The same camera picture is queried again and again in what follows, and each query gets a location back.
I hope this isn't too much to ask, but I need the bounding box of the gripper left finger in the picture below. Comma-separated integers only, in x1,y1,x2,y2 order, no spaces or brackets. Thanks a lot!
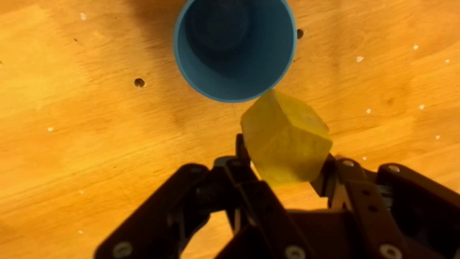
94,134,317,259

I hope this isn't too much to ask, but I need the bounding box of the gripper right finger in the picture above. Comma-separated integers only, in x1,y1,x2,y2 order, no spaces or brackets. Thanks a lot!
311,154,460,259

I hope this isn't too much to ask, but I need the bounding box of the yellow block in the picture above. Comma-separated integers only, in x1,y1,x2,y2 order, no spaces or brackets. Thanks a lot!
240,89,333,187

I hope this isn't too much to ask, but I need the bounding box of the blue cup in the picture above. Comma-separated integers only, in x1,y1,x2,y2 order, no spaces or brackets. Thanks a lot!
173,0,297,103

